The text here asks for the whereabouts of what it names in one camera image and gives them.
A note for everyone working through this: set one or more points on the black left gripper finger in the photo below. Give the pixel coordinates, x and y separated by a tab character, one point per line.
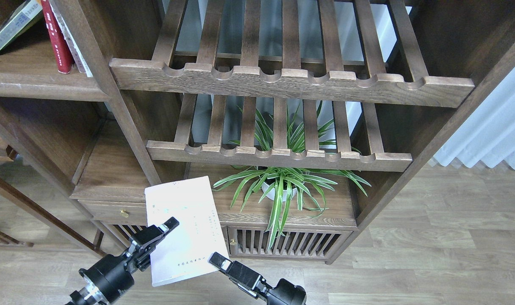
144	243

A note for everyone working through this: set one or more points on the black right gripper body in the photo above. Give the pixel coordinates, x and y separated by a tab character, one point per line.
285	293

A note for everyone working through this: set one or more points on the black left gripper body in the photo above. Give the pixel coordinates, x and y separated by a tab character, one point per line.
107	280

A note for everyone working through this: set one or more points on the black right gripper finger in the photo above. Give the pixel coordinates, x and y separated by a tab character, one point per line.
247	279

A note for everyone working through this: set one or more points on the lavender white paperback book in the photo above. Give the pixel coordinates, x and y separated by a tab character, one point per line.
184	253

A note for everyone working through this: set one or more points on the red paperback book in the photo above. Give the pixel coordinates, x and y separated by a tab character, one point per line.
63	56

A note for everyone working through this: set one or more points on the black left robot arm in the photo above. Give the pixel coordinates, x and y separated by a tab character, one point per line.
111	277

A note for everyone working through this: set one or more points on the brass drawer knob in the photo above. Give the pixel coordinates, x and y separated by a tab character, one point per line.
124	213

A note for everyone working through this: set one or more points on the green spider plant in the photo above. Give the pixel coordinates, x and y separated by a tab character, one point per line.
283	182

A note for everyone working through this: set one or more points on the dark wooden bookshelf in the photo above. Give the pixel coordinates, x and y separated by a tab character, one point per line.
378	84

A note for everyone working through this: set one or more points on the upright white book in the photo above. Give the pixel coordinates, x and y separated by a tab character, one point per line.
67	24

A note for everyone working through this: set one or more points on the upright brown-spined book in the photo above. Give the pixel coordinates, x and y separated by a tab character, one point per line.
68	37

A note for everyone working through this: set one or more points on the white pleated curtain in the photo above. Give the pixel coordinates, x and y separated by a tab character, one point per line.
488	135

